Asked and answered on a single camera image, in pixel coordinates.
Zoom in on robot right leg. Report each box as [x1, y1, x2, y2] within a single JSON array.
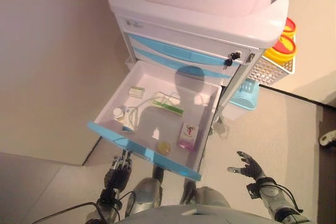
[[179, 176, 232, 209]]

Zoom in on white medical cart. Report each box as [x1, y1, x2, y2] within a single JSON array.
[[107, 0, 290, 130]]

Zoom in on pink white medicine box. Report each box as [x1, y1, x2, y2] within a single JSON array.
[[177, 122, 200, 152]]

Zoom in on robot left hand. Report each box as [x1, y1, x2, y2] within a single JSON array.
[[104, 150, 132, 191]]

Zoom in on long green white medicine box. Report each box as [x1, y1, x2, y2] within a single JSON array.
[[150, 91, 185, 118]]

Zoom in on blue-front cart drawer with medicines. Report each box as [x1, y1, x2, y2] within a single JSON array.
[[87, 59, 223, 182]]

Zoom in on blue lidded waste bin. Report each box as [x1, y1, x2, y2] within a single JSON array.
[[225, 78, 260, 120]]

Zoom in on small green white medicine box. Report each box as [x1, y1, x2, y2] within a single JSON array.
[[128, 86, 146, 99]]

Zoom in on blue white medicine box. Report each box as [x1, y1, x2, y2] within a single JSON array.
[[121, 105, 140, 133]]

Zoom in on grey robot torso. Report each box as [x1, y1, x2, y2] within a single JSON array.
[[120, 204, 274, 224]]

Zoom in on robot leg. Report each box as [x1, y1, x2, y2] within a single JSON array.
[[179, 176, 232, 209], [124, 165, 164, 217]]

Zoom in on black cable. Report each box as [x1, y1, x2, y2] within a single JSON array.
[[33, 190, 138, 224]]

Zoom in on small white pill bottle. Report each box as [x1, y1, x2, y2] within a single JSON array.
[[113, 105, 128, 123]]

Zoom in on clear bottle of yellow capsules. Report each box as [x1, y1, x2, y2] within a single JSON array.
[[156, 140, 172, 155]]

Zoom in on yellow sharps container red lid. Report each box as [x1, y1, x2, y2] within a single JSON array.
[[282, 17, 298, 39], [263, 34, 298, 63]]

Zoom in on white perforated side basket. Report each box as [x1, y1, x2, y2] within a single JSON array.
[[253, 32, 298, 86]]

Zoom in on robot left leg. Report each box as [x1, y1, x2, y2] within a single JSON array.
[[124, 165, 164, 217]]

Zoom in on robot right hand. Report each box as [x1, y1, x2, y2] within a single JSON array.
[[227, 151, 266, 183]]

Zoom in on black cart keys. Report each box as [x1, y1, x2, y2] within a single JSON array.
[[223, 50, 243, 69]]

